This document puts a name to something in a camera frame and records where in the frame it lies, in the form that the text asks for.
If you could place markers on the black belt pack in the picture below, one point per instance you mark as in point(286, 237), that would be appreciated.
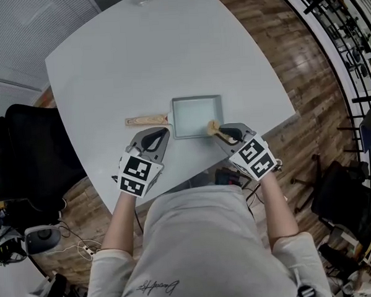
point(227, 176)

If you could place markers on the black metal railing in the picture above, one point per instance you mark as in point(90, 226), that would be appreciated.
point(326, 0)

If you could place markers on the white grey headset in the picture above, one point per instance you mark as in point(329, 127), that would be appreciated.
point(6, 247)

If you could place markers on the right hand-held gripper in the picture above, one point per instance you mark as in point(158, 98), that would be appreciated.
point(254, 158)

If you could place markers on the person's right forearm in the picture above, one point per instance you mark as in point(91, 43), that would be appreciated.
point(278, 208)

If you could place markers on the person's left forearm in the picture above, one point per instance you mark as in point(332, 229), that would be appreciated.
point(121, 219)

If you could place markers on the black office chair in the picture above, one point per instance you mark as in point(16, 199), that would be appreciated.
point(33, 152)
point(343, 195)

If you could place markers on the white power strip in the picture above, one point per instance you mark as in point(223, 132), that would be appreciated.
point(87, 251)

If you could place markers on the grey rounded device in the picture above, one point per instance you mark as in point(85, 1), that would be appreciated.
point(43, 239)

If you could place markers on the person's white t-shirt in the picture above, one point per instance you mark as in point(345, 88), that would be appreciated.
point(203, 246)

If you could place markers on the tan fluffy fiber ball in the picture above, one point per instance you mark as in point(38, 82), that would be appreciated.
point(213, 127)

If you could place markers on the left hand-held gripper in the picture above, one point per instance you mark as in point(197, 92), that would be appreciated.
point(140, 175)

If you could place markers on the blue chair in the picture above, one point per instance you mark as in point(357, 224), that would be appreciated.
point(370, 129)

